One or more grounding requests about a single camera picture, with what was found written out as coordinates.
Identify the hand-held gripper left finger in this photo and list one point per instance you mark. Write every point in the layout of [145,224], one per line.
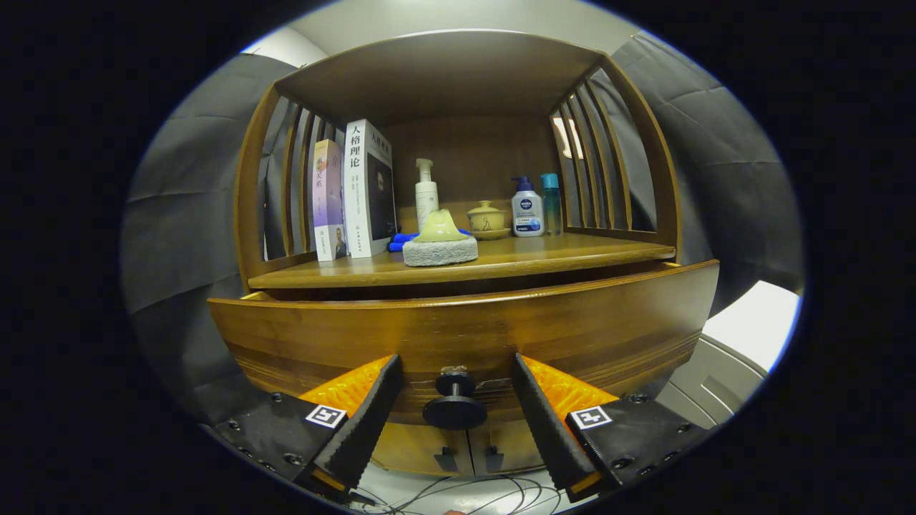
[372,422]

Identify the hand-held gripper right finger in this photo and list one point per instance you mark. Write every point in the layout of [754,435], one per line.
[544,422]

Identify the black round drawer knob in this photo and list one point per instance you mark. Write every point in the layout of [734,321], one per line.
[454,411]

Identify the brown wooden drawer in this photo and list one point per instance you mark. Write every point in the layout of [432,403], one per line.
[465,329]

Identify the wooden cabinet door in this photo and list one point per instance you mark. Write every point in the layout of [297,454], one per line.
[501,447]
[415,447]

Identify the wooden countertop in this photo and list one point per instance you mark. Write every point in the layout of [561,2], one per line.
[558,250]

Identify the brown wooden cabinet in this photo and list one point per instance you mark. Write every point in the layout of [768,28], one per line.
[444,71]

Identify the blue folded cloth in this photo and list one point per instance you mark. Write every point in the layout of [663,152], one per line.
[402,238]

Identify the white bottle with blue cap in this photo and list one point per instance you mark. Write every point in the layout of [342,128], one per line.
[527,211]

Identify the yellow lidded teacup with saucer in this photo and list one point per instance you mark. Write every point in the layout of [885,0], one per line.
[486,218]

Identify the teal slim bottle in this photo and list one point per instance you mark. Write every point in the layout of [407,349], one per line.
[550,204]

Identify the pink purple book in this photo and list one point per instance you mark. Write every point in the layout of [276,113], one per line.
[327,200]

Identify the white grey appliance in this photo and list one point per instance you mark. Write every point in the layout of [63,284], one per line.
[751,322]

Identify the thick white book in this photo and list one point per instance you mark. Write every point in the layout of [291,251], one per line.
[365,189]

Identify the white pump bottle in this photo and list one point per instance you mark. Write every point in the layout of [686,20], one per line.
[426,193]

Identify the black backdrop cloth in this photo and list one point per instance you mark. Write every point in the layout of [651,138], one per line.
[193,214]

